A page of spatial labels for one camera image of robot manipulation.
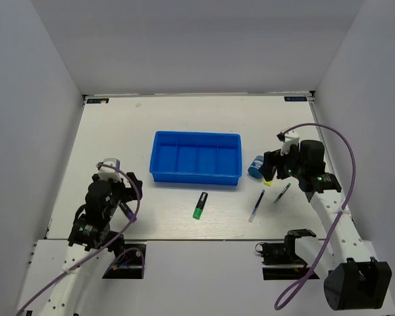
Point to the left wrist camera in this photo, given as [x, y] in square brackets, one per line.
[108, 170]

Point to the blue plastic divided tray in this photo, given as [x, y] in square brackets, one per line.
[196, 158]

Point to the left table corner label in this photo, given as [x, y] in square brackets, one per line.
[97, 100]

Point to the right table corner label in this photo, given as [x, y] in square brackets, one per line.
[295, 99]

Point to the table corner label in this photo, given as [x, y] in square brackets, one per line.
[295, 99]
[97, 100]

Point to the green pen refill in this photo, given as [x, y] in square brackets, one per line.
[282, 193]

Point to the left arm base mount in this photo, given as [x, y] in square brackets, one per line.
[130, 265]

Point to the blue pen refill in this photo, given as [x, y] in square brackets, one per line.
[254, 211]

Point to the blue correction tape roll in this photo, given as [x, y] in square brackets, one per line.
[256, 164]

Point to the purple black highlighter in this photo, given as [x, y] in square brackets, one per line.
[127, 212]

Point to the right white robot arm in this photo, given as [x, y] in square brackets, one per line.
[352, 276]

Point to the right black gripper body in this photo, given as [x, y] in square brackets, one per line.
[287, 166]

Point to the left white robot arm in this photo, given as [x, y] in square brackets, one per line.
[90, 235]

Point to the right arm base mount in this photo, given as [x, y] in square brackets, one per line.
[278, 263]

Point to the green black highlighter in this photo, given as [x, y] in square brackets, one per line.
[200, 205]

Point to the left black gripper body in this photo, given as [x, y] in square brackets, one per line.
[120, 193]

